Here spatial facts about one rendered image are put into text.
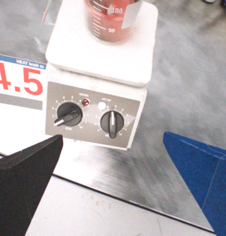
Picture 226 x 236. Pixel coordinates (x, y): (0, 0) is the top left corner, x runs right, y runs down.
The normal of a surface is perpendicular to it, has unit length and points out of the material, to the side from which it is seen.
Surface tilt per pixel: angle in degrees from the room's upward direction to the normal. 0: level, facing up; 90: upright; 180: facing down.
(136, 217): 0
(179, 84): 0
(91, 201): 0
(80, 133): 30
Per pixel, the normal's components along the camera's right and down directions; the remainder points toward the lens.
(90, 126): 0.05, 0.33
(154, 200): 0.15, -0.18
